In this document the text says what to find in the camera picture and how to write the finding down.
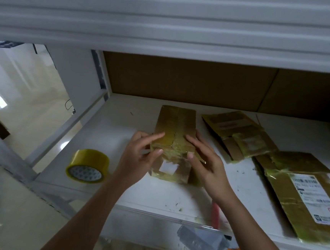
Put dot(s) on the wide barcode label cardboard box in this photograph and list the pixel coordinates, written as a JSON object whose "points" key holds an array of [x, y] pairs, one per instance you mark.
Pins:
{"points": [[173, 124]]}

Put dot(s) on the white metal shelf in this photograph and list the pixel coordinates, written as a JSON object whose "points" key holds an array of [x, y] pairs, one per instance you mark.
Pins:
{"points": [[113, 124]]}

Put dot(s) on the stack of cardboard boxes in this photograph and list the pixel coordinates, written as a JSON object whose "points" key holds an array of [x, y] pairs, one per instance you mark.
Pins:
{"points": [[303, 193]]}

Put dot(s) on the person's right hand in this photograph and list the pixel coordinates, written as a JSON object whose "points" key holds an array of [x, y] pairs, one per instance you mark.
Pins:
{"points": [[213, 171]]}

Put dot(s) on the person's left hand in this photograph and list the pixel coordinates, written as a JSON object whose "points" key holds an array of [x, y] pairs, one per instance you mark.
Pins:
{"points": [[133, 161]]}

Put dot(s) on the person's right forearm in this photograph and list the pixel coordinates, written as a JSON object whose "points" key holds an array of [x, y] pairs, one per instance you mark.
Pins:
{"points": [[258, 241]]}

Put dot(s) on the pink utility knife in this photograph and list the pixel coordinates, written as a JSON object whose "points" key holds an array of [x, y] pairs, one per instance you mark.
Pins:
{"points": [[215, 214]]}

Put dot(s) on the yellow tape roll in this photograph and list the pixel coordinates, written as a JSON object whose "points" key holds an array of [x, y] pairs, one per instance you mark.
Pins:
{"points": [[87, 161]]}

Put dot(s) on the small taped carton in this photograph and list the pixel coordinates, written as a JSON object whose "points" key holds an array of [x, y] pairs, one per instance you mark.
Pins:
{"points": [[239, 133]]}

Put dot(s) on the person's left forearm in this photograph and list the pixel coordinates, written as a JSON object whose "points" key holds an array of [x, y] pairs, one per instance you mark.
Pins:
{"points": [[78, 225]]}

